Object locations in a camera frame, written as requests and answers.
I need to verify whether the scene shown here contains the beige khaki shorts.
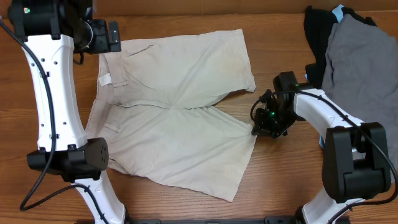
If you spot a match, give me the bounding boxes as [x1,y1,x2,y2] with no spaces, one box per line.
[86,29,256,202]

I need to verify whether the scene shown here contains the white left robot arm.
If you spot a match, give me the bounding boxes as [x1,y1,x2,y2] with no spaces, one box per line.
[6,0,130,223]

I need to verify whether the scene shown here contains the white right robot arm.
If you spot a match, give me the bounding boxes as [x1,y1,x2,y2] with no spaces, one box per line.
[250,72,397,224]

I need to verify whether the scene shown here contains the grey garment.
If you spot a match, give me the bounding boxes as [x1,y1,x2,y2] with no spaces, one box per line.
[322,14,397,165]

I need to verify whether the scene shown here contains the black garment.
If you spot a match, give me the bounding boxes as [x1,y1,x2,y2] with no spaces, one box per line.
[303,5,377,90]

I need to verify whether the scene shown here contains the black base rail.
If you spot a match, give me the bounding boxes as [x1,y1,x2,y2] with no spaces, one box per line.
[126,216,303,224]

